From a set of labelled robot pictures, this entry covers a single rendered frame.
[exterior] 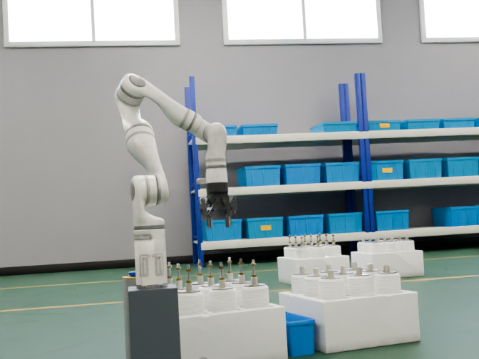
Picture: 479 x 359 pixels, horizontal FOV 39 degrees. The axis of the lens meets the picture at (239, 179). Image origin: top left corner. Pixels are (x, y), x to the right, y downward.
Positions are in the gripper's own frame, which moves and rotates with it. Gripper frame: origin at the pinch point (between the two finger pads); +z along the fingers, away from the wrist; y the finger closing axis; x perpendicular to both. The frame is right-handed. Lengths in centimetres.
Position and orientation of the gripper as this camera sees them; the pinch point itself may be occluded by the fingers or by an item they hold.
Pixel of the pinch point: (219, 224)
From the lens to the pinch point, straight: 231.4
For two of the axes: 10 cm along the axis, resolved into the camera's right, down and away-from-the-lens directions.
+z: 0.6, 10.0, -0.5
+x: -5.0, 0.7, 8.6
